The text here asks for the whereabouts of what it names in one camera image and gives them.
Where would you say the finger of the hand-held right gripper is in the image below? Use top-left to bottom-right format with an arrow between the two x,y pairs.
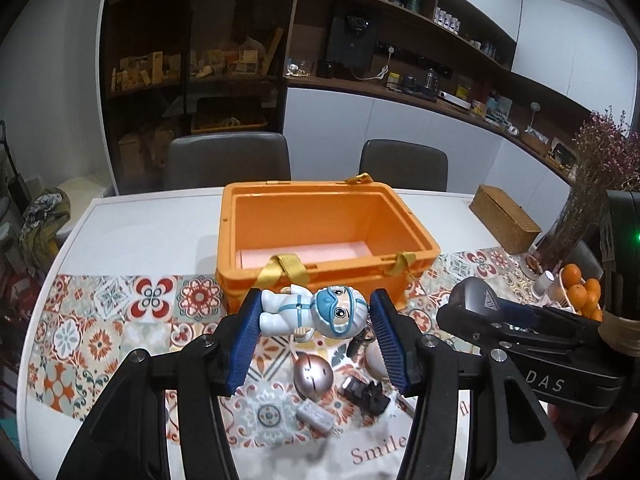
436,304 -> 601,361
500,300 -> 601,331

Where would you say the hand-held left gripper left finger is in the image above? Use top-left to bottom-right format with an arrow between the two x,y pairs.
55,289 -> 263,480

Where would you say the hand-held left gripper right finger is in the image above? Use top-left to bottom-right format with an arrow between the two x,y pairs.
369,288 -> 581,480

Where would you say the peach dome-shaped toy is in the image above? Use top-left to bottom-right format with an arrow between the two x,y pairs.
365,345 -> 388,380

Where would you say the dark grey rounded device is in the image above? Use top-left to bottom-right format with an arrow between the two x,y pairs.
447,276 -> 505,322

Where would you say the black power adapter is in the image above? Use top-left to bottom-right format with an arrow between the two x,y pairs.
340,377 -> 396,416

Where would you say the white suited toy figurine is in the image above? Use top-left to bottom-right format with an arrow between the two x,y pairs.
259,284 -> 372,345

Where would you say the metallic egg-shaped gadget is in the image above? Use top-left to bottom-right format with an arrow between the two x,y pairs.
292,352 -> 335,401

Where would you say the white power adapter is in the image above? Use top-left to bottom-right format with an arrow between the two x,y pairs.
295,397 -> 342,436

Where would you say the orange plastic crate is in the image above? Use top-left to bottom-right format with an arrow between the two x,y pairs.
216,172 -> 442,312

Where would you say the person's right hand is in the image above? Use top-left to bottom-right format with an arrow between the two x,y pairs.
547,400 -> 640,480

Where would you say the small white jar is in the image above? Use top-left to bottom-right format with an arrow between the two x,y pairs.
532,270 -> 557,299

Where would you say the woven rectangular box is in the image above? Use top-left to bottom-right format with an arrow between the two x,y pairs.
469,184 -> 542,255

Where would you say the patterned tile tablecloth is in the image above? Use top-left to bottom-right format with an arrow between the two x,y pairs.
27,247 -> 566,480

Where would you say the dried purple flower bouquet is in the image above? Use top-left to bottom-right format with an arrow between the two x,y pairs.
537,107 -> 640,271

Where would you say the grey dining chair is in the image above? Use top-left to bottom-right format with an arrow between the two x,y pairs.
359,139 -> 449,193
164,131 -> 292,192

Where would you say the colourful patterned scarf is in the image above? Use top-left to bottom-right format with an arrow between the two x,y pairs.
20,187 -> 72,277

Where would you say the white lower cabinet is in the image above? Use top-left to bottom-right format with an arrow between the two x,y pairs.
282,85 -> 573,197

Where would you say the black coffee machine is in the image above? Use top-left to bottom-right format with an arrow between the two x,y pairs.
327,2 -> 379,69

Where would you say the dark wooden shelving unit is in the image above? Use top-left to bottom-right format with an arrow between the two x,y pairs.
102,0 -> 601,196

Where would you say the white wire fruit basket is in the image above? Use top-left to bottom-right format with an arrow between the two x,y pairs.
556,262 -> 606,322

